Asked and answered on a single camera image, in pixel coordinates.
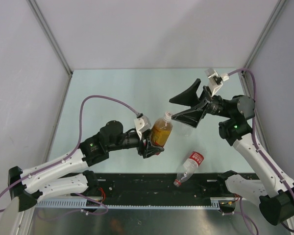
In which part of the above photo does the black mounting base rail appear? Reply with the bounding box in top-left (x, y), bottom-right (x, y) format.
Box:
top-left (83, 173), bottom-right (238, 201)

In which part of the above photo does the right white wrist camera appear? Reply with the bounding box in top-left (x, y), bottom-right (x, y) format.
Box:
top-left (205, 68), bottom-right (229, 96)

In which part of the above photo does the left aluminium frame post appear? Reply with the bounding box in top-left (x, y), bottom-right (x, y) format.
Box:
top-left (26, 0), bottom-right (73, 75)

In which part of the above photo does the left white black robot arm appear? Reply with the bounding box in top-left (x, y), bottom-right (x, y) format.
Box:
top-left (8, 120), bottom-right (164, 212)

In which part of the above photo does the aluminium frame post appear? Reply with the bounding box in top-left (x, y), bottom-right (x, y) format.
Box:
top-left (243, 0), bottom-right (289, 69)
top-left (26, 0), bottom-right (73, 75)

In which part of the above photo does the grey slotted cable duct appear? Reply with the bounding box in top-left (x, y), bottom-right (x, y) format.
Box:
top-left (36, 194), bottom-right (220, 210)

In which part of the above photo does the right aluminium frame post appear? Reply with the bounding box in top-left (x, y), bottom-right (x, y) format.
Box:
top-left (243, 0), bottom-right (289, 69)

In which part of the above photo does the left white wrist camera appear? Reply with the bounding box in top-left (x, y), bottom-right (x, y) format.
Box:
top-left (134, 113), bottom-right (151, 140)

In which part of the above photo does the clear unlabelled plastic bottle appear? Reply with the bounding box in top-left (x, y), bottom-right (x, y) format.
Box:
top-left (179, 123), bottom-right (194, 137)

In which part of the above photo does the yellow tea bottle red label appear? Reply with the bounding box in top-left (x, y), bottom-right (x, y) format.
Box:
top-left (150, 115), bottom-right (173, 147)

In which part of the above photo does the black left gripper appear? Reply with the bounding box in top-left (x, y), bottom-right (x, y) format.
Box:
top-left (107, 129), bottom-right (164, 158)

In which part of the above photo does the red-labelled clear water bottle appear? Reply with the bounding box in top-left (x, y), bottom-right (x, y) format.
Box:
top-left (173, 148), bottom-right (207, 187)

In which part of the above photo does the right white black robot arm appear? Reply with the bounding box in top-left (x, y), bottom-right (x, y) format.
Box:
top-left (169, 79), bottom-right (294, 226)

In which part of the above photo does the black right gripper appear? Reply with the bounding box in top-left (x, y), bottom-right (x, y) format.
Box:
top-left (170, 78), bottom-right (234, 127)

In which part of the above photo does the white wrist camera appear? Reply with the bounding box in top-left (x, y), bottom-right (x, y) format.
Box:
top-left (134, 113), bottom-right (151, 140)
top-left (205, 68), bottom-right (229, 96)

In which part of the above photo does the white tea bottle cap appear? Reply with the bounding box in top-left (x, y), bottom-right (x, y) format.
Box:
top-left (165, 112), bottom-right (172, 119)

